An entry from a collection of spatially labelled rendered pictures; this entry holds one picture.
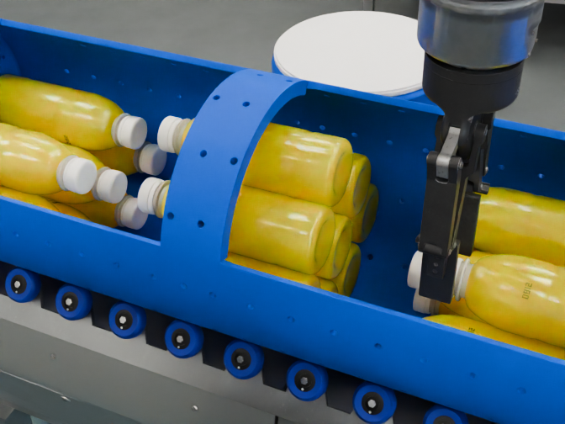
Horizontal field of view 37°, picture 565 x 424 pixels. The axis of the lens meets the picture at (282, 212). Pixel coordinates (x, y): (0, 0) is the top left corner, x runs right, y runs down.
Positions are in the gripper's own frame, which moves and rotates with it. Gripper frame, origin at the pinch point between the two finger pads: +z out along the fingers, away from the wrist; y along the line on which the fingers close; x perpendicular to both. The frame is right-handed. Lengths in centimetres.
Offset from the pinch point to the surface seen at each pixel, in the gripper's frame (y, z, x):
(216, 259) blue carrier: -8.3, 1.3, 19.8
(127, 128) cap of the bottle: 9.3, 2.7, 41.3
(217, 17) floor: 248, 117, 168
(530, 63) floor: 257, 117, 29
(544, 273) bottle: -0.1, -0.2, -8.5
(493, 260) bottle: 0.5, 0.4, -3.9
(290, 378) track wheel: -5.8, 18.1, 13.7
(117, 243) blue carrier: -8.7, 2.8, 30.8
